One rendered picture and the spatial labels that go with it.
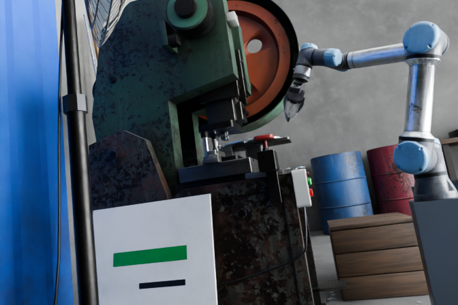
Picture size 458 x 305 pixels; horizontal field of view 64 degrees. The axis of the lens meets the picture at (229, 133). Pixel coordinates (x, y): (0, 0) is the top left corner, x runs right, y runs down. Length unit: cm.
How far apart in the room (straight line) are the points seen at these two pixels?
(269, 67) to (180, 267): 120
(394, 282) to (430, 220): 56
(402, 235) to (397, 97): 331
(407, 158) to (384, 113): 364
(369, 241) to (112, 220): 119
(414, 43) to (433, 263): 78
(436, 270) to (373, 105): 367
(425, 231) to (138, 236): 106
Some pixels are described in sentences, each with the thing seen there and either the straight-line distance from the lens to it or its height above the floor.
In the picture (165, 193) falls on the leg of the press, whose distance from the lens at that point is 148.
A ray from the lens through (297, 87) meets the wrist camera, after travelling 158.
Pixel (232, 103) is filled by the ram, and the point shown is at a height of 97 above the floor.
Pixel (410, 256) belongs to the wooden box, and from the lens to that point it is 201.
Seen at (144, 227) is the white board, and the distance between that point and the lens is 149.
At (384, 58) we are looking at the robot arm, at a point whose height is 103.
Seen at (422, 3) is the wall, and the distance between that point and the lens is 559.
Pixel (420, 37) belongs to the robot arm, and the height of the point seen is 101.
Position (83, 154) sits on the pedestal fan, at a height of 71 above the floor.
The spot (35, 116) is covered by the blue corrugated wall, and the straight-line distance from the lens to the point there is 240.
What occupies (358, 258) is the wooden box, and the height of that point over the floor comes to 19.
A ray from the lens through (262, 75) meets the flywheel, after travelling 210.
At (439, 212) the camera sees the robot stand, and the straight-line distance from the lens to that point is 155.
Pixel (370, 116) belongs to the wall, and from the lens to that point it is 503.
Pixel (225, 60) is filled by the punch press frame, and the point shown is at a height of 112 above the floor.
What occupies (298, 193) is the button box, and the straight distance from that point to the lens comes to 134.
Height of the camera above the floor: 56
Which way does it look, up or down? 10 degrees up
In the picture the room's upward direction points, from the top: 8 degrees counter-clockwise
